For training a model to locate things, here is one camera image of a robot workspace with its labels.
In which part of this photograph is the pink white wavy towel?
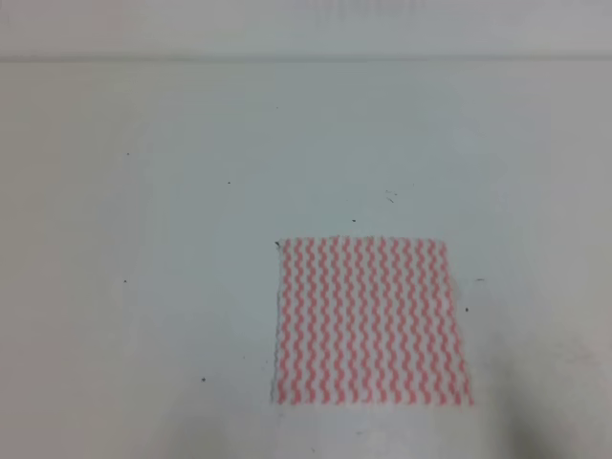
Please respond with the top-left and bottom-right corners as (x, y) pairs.
(271, 236), (473, 406)

